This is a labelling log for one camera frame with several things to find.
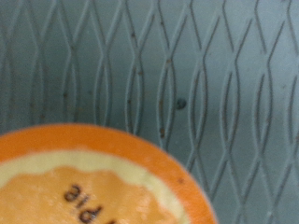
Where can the orange lid coffee pod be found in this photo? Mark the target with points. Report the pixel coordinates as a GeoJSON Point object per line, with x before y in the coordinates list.
{"type": "Point", "coordinates": [78, 186]}

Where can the white two-tier turntable shelf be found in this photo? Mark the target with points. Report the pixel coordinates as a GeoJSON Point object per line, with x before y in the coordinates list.
{"type": "Point", "coordinates": [187, 62]}

